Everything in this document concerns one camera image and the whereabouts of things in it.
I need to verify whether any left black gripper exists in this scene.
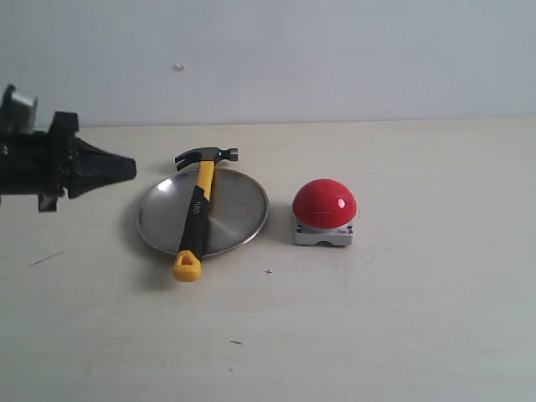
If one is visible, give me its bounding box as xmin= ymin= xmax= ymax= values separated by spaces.
xmin=1 ymin=111 xmax=137 ymax=213

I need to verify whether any yellow black claw hammer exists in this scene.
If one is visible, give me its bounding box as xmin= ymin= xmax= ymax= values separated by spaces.
xmin=173 ymin=147 xmax=239 ymax=282

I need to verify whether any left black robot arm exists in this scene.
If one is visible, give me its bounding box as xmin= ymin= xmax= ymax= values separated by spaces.
xmin=1 ymin=111 xmax=137 ymax=213

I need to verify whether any red dome push button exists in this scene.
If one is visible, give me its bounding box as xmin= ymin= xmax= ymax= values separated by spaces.
xmin=291 ymin=178 xmax=358 ymax=247

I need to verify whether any round steel plate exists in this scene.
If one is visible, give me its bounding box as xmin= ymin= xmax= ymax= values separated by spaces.
xmin=137 ymin=167 xmax=270 ymax=258

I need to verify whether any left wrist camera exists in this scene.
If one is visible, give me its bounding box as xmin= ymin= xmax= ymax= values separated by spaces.
xmin=1 ymin=84 xmax=39 ymax=134

